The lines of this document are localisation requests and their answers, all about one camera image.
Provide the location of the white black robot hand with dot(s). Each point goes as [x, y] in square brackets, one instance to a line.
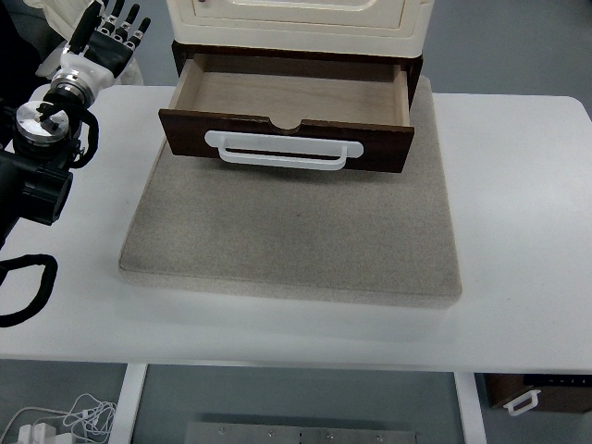
[101, 59]

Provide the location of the white table leg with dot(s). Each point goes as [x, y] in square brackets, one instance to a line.
[470, 411]
[128, 404]

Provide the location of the white jacket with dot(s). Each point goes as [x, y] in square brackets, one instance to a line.
[63, 15]

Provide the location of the brown box with white handle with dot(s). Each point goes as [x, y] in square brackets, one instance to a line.
[551, 393]

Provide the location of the dark wooden drawer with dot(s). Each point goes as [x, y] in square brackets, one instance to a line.
[366, 103]

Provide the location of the beige felt mat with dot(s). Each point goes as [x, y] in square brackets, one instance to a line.
[342, 236]

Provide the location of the white drawer handle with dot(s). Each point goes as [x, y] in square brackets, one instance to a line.
[269, 150]

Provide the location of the white power adapter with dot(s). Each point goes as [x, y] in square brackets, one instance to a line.
[36, 434]

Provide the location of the white table leg right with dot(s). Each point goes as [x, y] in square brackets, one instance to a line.
[470, 411]

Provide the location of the dark wooden cabinet frame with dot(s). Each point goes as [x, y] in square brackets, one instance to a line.
[412, 66]

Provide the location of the white table leg left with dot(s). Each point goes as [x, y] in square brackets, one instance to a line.
[128, 404]

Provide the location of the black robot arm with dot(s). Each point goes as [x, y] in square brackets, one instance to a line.
[58, 134]

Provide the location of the cream plastic cabinet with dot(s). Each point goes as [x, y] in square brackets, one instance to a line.
[366, 28]

